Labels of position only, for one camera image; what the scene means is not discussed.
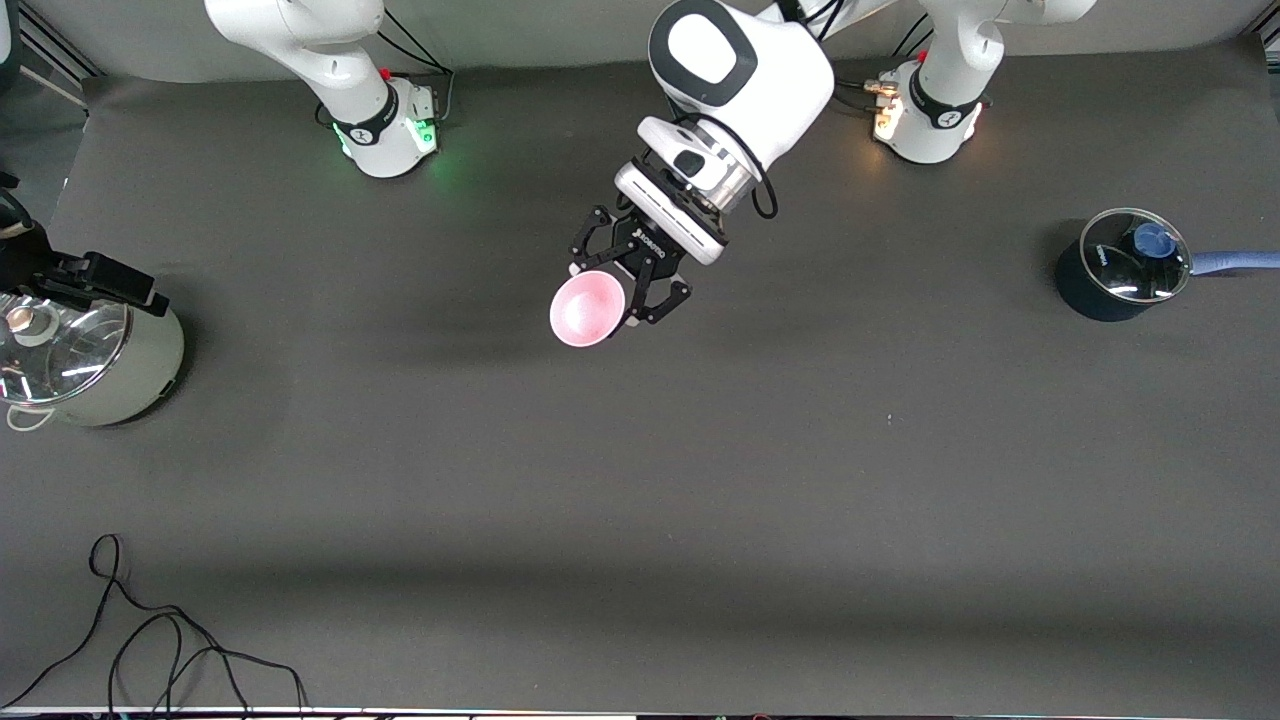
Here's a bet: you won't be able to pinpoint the pink plastic cup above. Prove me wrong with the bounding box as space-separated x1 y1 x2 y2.
549 270 628 349

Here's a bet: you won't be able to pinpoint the cream cooking pot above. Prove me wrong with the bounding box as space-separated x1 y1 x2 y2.
0 295 187 433

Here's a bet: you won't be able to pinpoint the glass lid with beige knob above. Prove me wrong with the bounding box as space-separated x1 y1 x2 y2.
0 297 134 407

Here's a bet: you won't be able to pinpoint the dark blue saucepan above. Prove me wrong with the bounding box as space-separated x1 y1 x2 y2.
1056 207 1280 323

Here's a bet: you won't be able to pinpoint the glass lid with blue knob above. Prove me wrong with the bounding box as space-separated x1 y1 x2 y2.
1080 207 1194 304

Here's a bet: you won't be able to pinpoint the black left arm wrist cable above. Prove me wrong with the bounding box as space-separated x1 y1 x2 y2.
744 0 853 222

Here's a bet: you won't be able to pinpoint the aluminium frame rails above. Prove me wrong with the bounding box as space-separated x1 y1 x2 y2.
18 5 107 116

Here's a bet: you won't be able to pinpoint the black right arm base cables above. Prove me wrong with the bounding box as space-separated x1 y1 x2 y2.
316 8 457 127

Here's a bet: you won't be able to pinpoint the black arm base cables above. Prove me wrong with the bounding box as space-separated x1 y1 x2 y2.
316 8 457 127
835 18 936 113

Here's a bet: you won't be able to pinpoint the black left arm base cables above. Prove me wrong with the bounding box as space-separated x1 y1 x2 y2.
835 18 936 113

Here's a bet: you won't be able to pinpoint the thin black loose cable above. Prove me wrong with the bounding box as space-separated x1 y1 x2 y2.
0 533 307 713

